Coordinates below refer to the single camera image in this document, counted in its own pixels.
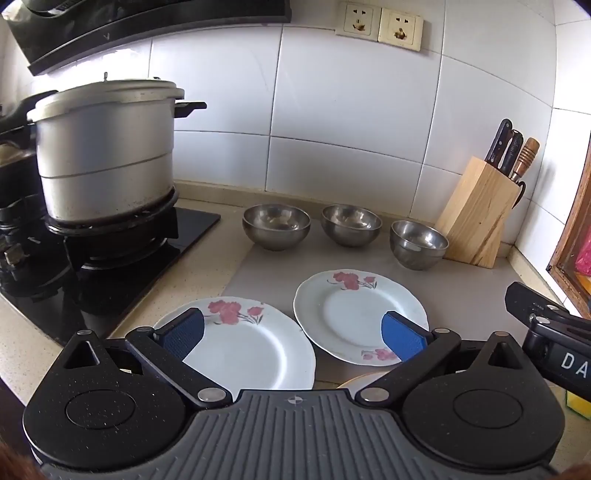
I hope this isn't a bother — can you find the grey counter mat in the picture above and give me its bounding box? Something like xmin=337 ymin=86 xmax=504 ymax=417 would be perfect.
xmin=233 ymin=210 xmax=568 ymax=384

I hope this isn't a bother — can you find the pink plastic bag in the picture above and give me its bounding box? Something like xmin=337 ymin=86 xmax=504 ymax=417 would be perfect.
xmin=575 ymin=240 xmax=591 ymax=278

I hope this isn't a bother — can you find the black wok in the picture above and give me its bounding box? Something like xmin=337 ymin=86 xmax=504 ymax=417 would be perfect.
xmin=0 ymin=131 xmax=40 ymax=185

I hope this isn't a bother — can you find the wooden knife block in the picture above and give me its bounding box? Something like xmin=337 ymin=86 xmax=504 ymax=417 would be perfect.
xmin=434 ymin=156 xmax=520 ymax=269

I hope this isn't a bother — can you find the white floral plate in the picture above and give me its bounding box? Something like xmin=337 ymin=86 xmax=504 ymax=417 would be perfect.
xmin=293 ymin=269 xmax=430 ymax=366
xmin=152 ymin=296 xmax=317 ymax=393

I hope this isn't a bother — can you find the cream wall socket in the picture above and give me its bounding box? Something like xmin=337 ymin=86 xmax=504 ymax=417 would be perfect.
xmin=378 ymin=8 xmax=424 ymax=51
xmin=335 ymin=1 xmax=382 ymax=41

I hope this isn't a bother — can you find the black gas stove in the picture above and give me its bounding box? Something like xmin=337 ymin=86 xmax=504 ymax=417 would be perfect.
xmin=0 ymin=185 xmax=221 ymax=347

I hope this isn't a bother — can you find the yellow object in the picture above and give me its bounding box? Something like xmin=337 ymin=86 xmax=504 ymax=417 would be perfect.
xmin=564 ymin=388 xmax=591 ymax=414

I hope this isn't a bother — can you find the stainless steel bowl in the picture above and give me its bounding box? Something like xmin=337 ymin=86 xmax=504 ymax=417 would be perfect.
xmin=321 ymin=203 xmax=383 ymax=247
xmin=242 ymin=203 xmax=311 ymax=251
xmin=389 ymin=220 xmax=450 ymax=271

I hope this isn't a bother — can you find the aluminium pressure cooker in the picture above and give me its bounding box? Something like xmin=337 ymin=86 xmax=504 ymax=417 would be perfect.
xmin=0 ymin=71 xmax=208 ymax=223

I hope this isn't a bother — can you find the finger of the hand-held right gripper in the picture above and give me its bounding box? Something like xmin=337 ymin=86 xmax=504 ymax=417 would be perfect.
xmin=505 ymin=281 xmax=591 ymax=331

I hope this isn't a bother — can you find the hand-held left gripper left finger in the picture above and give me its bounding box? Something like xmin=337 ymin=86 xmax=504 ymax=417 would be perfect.
xmin=62 ymin=308 xmax=233 ymax=409

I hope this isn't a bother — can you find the wooden handled knife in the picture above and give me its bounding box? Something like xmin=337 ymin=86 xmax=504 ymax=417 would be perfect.
xmin=510 ymin=137 xmax=541 ymax=183

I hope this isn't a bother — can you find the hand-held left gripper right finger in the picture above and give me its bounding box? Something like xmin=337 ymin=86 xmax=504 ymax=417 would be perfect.
xmin=355 ymin=311 xmax=527 ymax=409

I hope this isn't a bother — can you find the stove knob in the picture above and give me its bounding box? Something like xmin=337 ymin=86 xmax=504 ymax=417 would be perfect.
xmin=2 ymin=244 xmax=26 ymax=271

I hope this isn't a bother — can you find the black range hood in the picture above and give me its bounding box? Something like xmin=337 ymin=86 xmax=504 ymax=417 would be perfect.
xmin=0 ymin=0 xmax=294 ymax=77

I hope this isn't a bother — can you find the black handled knife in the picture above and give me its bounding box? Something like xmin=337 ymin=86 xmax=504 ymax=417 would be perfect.
xmin=501 ymin=130 xmax=525 ymax=180
xmin=484 ymin=119 xmax=514 ymax=169

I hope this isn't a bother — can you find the wooden window frame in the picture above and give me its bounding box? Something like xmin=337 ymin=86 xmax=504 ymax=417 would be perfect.
xmin=546 ymin=134 xmax=591 ymax=319

